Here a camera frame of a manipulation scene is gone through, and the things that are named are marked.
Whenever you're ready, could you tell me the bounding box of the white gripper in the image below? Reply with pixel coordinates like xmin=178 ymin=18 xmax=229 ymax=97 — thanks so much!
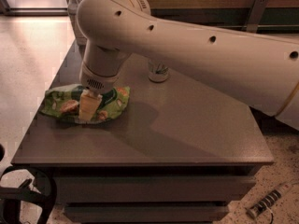
xmin=78 ymin=63 xmax=119 ymax=121

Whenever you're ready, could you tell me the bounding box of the green rice chip bag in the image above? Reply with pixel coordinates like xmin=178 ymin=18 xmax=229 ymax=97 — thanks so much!
xmin=40 ymin=84 xmax=130 ymax=124

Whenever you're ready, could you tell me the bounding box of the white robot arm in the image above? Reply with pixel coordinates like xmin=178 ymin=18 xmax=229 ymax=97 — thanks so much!
xmin=77 ymin=0 xmax=299 ymax=129

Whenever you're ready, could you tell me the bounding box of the white soda can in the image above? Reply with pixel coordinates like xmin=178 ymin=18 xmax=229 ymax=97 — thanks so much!
xmin=148 ymin=60 xmax=169 ymax=83

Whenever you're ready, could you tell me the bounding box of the clear plastic water bottle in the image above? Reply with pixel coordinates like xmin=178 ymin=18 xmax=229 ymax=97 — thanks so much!
xmin=67 ymin=0 xmax=87 ymax=46

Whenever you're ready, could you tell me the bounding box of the grey drawer cabinet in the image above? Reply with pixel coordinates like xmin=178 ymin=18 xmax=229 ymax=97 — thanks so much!
xmin=10 ymin=32 xmax=275 ymax=224

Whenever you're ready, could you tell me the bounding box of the right metal wall bracket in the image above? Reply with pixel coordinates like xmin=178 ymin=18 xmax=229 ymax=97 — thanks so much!
xmin=244 ymin=0 xmax=269 ymax=34

